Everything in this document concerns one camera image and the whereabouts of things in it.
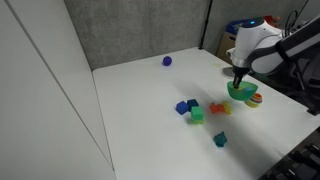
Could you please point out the dark blue cube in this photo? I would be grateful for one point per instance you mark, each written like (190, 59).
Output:
(193, 102)

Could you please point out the teal rubber toy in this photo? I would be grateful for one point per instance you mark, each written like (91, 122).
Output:
(220, 139)

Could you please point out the black equipment platform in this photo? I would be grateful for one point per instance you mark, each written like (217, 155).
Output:
(293, 160)

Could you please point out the brown cardboard box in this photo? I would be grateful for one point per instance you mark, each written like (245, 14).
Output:
(226, 45)

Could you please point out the grey metal mounting plate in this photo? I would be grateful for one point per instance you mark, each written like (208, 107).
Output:
(227, 71)

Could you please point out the purple ball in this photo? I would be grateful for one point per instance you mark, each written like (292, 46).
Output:
(167, 60)

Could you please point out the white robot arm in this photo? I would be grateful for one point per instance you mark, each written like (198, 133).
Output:
(263, 43)

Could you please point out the green cube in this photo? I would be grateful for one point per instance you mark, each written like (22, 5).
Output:
(197, 114)

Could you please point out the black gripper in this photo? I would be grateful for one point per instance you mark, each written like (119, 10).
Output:
(240, 71)

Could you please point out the black office chair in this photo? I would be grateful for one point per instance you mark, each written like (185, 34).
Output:
(306, 83)

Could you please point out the toy shelf with coloured bins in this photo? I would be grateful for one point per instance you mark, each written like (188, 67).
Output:
(233, 26)

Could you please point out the black tripod pole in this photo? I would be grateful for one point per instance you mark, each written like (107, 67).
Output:
(206, 23)

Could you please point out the green plastic bowl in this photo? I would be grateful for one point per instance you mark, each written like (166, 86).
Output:
(241, 94)

